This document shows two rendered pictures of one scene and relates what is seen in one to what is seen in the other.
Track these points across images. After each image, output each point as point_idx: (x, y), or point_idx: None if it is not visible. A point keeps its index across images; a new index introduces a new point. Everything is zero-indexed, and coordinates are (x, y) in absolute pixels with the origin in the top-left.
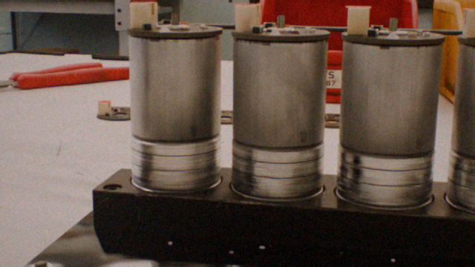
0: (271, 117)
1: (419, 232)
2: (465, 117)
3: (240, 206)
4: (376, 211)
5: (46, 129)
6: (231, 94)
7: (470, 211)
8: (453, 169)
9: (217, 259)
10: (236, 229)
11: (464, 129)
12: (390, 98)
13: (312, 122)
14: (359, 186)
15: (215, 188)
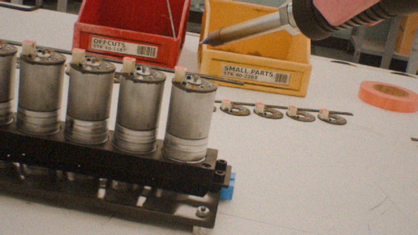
0: (32, 96)
1: (93, 155)
2: (119, 106)
3: (16, 134)
4: (76, 143)
5: None
6: (61, 47)
7: (117, 147)
8: (114, 128)
9: (1, 158)
10: (14, 145)
11: (118, 111)
12: (84, 95)
13: (53, 100)
14: (70, 131)
15: (8, 125)
